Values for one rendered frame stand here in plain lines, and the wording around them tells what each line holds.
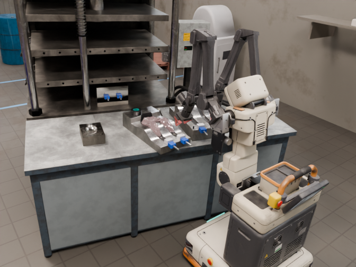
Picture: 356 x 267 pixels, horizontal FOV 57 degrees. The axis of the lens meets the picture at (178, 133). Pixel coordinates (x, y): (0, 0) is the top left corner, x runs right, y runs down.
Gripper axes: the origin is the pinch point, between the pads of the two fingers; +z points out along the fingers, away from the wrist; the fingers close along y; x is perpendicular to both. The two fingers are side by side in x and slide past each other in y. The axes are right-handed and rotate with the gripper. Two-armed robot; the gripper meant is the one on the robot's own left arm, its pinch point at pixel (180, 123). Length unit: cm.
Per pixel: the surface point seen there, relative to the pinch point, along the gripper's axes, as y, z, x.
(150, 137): 13.9, 18.1, -6.9
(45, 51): 49, 22, -109
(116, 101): -1, 56, -74
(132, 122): 13.8, 27.3, -29.2
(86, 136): 50, 28, -28
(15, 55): -16, 300, -423
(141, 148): 21.2, 23.8, -3.9
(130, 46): -15, 13, -93
